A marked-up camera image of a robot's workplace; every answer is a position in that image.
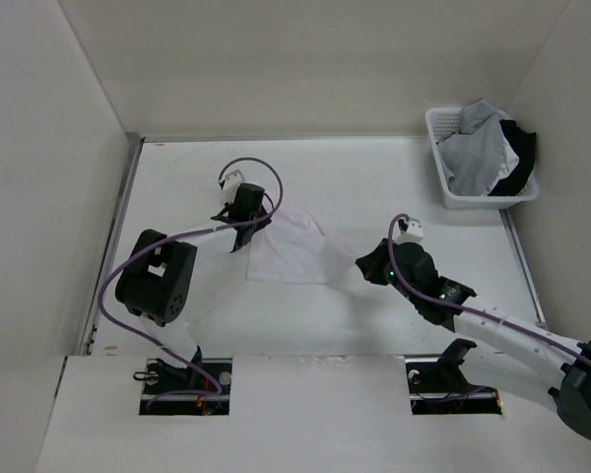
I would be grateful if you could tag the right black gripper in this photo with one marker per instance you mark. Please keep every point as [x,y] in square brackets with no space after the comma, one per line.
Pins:
[370,264]

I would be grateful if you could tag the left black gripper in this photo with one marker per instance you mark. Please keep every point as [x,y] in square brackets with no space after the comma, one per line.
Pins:
[263,220]

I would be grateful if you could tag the pale pink tank top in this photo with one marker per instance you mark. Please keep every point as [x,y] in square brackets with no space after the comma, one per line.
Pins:
[296,249]

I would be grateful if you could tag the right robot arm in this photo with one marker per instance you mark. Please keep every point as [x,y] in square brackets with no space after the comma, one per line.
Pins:
[492,348]

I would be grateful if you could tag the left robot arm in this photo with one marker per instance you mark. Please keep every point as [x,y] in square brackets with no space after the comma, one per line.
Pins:
[154,283]

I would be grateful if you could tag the grey tank top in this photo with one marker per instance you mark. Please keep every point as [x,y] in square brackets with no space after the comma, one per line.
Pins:
[472,155]

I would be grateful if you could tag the white tank top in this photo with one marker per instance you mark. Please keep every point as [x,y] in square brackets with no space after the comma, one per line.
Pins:
[508,163]

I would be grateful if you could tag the black tank top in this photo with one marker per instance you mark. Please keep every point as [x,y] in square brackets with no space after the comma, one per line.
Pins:
[525,146]

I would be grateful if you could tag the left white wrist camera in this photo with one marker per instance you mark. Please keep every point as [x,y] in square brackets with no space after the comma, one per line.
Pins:
[230,183]

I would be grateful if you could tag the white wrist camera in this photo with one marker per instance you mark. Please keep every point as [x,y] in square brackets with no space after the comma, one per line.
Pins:
[410,230]
[230,183]

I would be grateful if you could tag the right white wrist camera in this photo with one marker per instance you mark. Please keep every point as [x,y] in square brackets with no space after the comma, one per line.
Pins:
[410,230]

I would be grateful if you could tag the left metal table rail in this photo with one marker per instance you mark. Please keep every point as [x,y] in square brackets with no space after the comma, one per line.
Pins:
[89,329]

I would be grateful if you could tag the metal table rail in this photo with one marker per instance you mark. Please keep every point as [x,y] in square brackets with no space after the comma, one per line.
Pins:
[89,329]
[522,264]

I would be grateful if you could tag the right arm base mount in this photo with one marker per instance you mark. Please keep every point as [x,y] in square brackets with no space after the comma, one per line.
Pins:
[438,387]

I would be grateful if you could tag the right metal table rail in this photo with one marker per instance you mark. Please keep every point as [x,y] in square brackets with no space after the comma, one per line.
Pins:
[522,264]

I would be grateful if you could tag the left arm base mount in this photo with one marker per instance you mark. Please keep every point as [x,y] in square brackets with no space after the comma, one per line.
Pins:
[168,391]

